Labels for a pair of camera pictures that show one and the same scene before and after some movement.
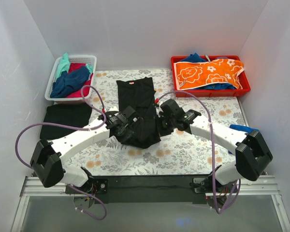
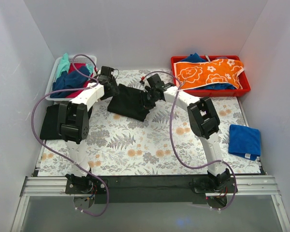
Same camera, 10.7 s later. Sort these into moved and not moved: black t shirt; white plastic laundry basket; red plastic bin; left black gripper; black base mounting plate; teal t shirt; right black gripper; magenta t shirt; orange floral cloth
Moved: right black gripper; black t shirt; left black gripper
Not moved: white plastic laundry basket; magenta t shirt; teal t shirt; black base mounting plate; orange floral cloth; red plastic bin
